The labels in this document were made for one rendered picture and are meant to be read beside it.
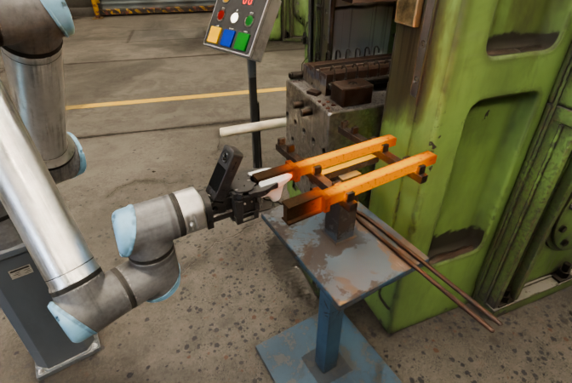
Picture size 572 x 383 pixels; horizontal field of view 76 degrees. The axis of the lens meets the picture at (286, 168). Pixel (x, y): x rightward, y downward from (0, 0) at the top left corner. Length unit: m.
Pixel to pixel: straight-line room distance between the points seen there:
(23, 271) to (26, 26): 0.83
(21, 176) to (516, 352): 1.75
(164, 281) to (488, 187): 1.17
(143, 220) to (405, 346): 1.26
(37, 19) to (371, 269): 0.90
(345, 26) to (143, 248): 1.20
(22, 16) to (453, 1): 0.92
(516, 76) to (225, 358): 1.40
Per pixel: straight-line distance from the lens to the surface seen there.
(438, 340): 1.77
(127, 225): 0.73
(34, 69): 0.96
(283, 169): 0.82
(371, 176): 0.83
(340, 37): 1.62
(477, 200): 1.55
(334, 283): 0.95
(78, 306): 0.78
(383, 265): 1.01
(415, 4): 1.12
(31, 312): 1.57
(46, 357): 1.74
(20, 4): 0.86
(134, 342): 1.76
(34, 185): 0.77
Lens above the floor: 1.39
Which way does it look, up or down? 32 degrees down
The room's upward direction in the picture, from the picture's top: straight up
